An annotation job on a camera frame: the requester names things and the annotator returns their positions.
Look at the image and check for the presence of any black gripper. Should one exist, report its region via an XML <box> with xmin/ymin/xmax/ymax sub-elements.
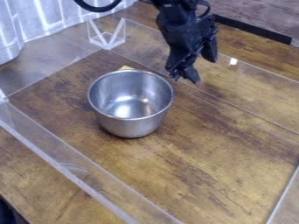
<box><xmin>157</xmin><ymin>5</ymin><xmax>219</xmax><ymax>84</ymax></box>

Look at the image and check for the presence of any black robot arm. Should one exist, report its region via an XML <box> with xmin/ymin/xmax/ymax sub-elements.
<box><xmin>153</xmin><ymin>0</ymin><xmax>219</xmax><ymax>84</ymax></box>

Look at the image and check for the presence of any yellow object behind pot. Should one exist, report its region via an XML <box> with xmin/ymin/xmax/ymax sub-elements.
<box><xmin>119</xmin><ymin>66</ymin><xmax>135</xmax><ymax>70</ymax></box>

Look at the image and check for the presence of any silver metal pot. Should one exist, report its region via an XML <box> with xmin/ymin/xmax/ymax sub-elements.
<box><xmin>88</xmin><ymin>69</ymin><xmax>174</xmax><ymax>138</ymax></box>

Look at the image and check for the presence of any clear acrylic barrier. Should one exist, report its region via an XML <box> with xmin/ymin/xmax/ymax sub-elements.
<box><xmin>0</xmin><ymin>17</ymin><xmax>299</xmax><ymax>224</ymax></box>

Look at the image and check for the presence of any white curtain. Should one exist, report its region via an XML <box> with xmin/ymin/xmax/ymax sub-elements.
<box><xmin>0</xmin><ymin>0</ymin><xmax>138</xmax><ymax>65</ymax></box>

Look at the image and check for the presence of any black cable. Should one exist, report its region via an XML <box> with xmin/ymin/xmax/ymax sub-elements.
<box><xmin>72</xmin><ymin>0</ymin><xmax>124</xmax><ymax>14</ymax></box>

